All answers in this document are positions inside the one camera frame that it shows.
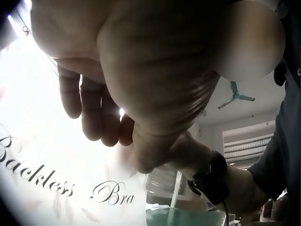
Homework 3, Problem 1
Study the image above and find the person's right hand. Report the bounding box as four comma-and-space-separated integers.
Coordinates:
155, 130, 215, 180

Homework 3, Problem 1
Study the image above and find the person's left hand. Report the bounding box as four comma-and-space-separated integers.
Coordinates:
30, 0, 235, 174

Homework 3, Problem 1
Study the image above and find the person's left little finger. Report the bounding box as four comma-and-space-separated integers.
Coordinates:
57, 64, 82, 119

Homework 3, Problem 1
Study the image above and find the person's left middle finger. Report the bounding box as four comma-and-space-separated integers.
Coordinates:
101, 85, 121, 147

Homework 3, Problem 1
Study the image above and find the person's left index finger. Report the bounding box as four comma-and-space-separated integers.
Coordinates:
119, 114, 136, 146

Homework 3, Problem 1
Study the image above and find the person's left thumb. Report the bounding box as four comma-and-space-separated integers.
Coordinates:
132, 122, 188, 174

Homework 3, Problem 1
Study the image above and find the person's left ring finger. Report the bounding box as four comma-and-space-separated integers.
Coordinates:
79, 75, 105, 142

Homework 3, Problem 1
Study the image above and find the white packet with script print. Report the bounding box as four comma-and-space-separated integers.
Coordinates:
0, 35, 154, 226

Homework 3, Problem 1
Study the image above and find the black wrist band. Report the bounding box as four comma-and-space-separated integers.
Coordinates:
187, 151, 230, 206

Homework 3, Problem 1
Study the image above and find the green mat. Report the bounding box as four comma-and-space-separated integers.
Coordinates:
146, 204, 227, 226

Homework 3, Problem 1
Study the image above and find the window with roller shutter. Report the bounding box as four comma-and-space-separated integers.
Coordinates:
222, 133, 275, 165

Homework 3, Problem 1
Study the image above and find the teal ceiling fan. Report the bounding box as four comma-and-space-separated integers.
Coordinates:
217, 81, 256, 109

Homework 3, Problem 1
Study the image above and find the person's body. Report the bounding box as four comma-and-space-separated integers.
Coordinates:
248, 0, 301, 218

